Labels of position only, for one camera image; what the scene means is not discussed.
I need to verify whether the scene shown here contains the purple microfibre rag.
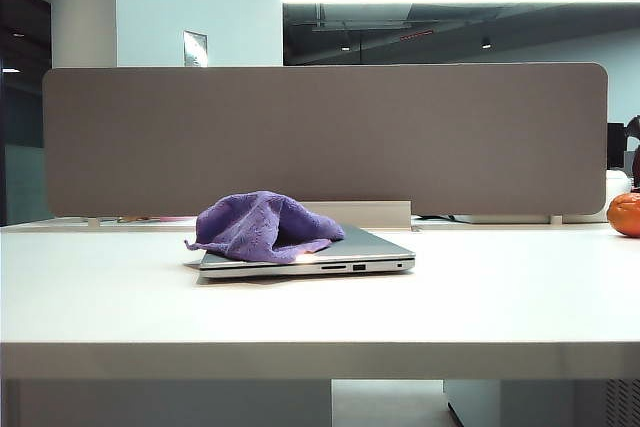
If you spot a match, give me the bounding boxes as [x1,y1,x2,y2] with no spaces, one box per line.
[183,190,347,266]

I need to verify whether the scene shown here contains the silver closed laptop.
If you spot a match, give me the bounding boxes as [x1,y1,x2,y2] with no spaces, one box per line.
[198,223,417,282]

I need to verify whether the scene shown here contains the grey-brown fabric desk divider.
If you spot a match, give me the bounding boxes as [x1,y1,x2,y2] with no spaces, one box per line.
[42,62,609,218]

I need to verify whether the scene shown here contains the colourful papers behind divider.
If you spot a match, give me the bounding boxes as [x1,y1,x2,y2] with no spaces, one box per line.
[98,216,199,225]

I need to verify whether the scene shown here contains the white desk side panel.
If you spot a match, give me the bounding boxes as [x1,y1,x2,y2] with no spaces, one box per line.
[0,379,332,427]

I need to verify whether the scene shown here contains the black monitor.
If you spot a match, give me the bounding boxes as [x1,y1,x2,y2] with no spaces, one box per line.
[607,122,626,169]

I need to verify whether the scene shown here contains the orange fruit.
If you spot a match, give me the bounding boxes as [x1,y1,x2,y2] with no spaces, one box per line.
[606,192,640,237]

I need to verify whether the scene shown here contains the person in maroon top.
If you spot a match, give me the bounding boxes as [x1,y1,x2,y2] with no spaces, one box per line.
[624,115,640,193]

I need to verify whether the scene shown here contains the white under-desk cabinet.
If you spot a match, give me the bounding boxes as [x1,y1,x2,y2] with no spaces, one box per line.
[443,379,640,427]

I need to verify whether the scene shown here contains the white wall poster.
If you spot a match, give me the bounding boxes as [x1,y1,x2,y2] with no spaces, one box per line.
[182,30,208,67]

